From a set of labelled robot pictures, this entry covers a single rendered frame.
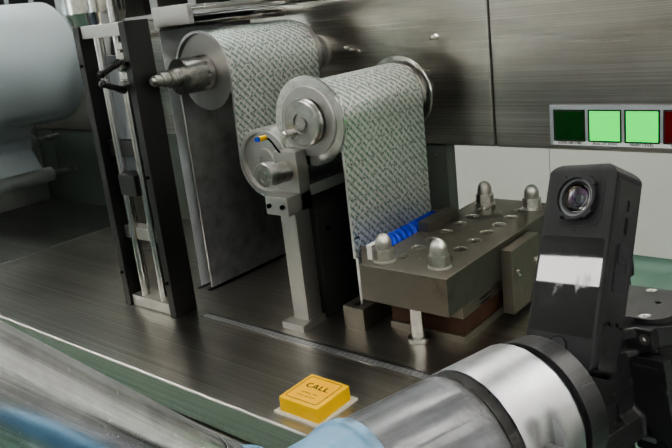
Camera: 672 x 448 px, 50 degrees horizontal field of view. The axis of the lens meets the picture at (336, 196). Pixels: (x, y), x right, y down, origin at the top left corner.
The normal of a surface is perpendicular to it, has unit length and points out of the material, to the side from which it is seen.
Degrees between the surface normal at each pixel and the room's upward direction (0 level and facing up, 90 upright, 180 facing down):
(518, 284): 90
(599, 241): 63
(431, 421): 22
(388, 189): 90
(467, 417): 30
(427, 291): 90
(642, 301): 8
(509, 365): 11
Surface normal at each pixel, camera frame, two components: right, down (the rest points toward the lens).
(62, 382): 0.76, -0.57
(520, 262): 0.76, 0.08
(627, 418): 0.26, -0.68
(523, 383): 0.14, -0.81
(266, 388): -0.11, -0.96
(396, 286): -0.63, 0.26
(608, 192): -0.78, -0.24
